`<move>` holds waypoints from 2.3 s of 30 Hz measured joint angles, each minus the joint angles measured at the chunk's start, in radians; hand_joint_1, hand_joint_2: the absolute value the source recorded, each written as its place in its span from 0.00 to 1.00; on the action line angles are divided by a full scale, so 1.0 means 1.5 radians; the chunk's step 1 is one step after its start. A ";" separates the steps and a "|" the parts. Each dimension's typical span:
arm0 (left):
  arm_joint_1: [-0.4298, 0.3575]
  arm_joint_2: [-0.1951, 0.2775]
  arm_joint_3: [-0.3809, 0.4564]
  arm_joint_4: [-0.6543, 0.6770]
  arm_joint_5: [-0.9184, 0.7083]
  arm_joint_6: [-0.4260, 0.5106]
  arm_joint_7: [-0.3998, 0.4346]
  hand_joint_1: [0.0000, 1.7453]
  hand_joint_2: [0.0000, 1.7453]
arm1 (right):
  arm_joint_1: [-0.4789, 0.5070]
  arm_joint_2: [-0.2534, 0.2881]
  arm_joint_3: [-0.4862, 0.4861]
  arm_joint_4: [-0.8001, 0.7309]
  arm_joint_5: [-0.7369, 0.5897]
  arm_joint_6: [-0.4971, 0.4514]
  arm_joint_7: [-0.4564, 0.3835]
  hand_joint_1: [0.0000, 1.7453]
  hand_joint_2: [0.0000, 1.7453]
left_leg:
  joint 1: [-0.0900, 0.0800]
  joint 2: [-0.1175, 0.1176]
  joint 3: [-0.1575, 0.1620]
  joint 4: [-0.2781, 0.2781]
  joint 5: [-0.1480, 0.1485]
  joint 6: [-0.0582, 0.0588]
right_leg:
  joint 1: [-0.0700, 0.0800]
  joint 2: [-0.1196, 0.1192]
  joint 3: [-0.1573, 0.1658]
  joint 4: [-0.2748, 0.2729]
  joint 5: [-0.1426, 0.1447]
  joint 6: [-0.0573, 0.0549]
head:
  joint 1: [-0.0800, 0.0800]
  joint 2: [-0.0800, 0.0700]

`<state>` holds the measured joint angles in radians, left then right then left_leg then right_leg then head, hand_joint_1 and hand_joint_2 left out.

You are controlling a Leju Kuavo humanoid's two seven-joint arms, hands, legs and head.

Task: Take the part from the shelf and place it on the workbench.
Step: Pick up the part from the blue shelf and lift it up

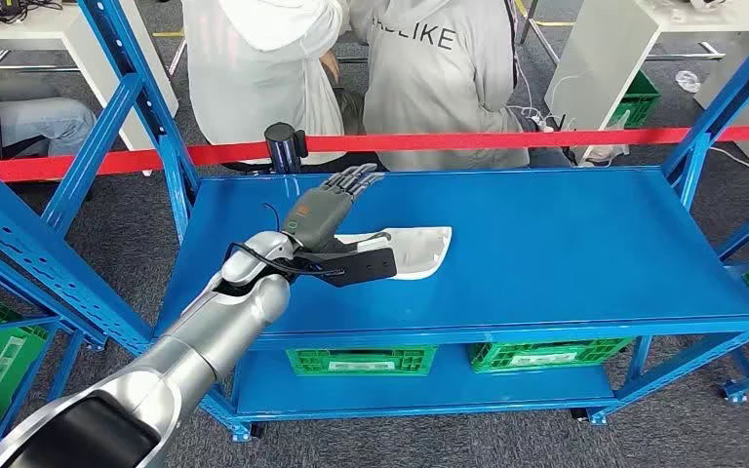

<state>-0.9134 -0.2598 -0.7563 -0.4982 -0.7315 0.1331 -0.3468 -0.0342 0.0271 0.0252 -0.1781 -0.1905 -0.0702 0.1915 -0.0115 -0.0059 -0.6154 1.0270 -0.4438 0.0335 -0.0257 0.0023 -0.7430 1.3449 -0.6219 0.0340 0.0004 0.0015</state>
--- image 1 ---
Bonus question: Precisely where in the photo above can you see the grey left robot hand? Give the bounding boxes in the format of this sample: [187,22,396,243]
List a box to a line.
[280,163,393,254]

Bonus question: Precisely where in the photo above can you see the white plastic part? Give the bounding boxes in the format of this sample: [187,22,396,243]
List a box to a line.
[335,225,453,282]

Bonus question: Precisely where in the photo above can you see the person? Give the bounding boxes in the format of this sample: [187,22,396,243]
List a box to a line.
[0,84,98,160]
[347,0,576,173]
[180,0,350,166]

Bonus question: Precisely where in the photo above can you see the red barrier belt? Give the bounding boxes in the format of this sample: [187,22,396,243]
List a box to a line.
[0,126,749,185]

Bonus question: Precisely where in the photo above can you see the white power strip with plugs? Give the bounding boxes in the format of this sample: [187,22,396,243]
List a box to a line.
[519,110,572,134]

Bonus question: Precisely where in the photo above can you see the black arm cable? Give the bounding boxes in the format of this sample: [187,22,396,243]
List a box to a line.
[224,203,344,280]

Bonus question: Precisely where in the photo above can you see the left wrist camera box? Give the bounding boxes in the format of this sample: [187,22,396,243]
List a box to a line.
[294,236,398,289]

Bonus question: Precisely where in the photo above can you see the black barrier post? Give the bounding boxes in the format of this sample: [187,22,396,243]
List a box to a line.
[264,122,310,176]

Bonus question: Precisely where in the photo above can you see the black desk cables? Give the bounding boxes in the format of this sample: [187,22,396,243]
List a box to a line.
[0,0,65,25]

